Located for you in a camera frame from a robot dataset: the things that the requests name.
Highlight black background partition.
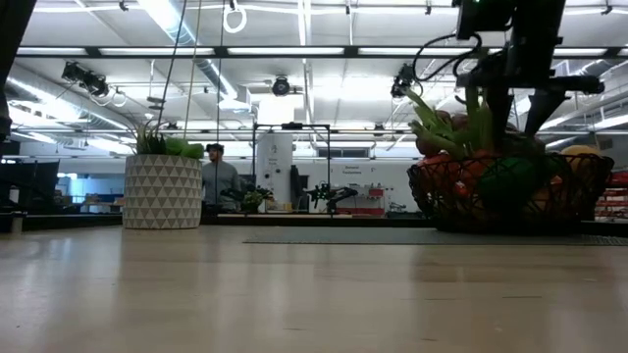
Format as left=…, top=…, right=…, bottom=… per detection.
left=0, top=159, right=61, bottom=213

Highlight hanging black cable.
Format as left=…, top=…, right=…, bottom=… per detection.
left=154, top=0, right=189, bottom=137

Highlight grey woven placemat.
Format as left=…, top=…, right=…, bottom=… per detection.
left=243, top=226, right=628, bottom=247

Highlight white cylindrical pillar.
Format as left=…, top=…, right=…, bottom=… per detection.
left=255, top=131, right=294, bottom=213

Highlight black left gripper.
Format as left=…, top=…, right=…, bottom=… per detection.
left=454, top=0, right=605, bottom=151

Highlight green and white leek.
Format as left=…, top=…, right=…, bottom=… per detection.
left=405, top=86, right=496, bottom=161

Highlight succulent in white patterned pot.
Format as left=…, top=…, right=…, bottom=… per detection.
left=122, top=121, right=206, bottom=230

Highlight person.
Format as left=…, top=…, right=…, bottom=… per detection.
left=200, top=142, right=242, bottom=216

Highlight red and yellow mango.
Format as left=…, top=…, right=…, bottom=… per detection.
left=534, top=176, right=565, bottom=212

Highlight black wire basket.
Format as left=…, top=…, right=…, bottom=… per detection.
left=406, top=151, right=617, bottom=234

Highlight black rig-mounted camera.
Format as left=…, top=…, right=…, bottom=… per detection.
left=60, top=61, right=111, bottom=98
left=271, top=75, right=292, bottom=97
left=390, top=62, right=424, bottom=100

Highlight white cable ring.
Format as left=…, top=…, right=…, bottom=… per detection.
left=222, top=0, right=248, bottom=35

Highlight red storage rack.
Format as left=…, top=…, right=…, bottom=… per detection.
left=595, top=170, right=628, bottom=220

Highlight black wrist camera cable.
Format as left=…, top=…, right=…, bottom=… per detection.
left=411, top=32, right=485, bottom=83

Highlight small green background plant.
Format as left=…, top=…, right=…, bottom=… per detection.
left=241, top=188, right=266, bottom=215

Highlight black background rig frame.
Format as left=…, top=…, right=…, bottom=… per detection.
left=251, top=122, right=333, bottom=213

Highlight red and white shelf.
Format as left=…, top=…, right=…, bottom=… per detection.
left=328, top=185, right=387, bottom=217

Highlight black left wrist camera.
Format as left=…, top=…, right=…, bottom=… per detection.
left=454, top=0, right=516, bottom=41

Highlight orange pumpkin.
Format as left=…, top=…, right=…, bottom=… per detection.
left=416, top=151, right=492, bottom=202

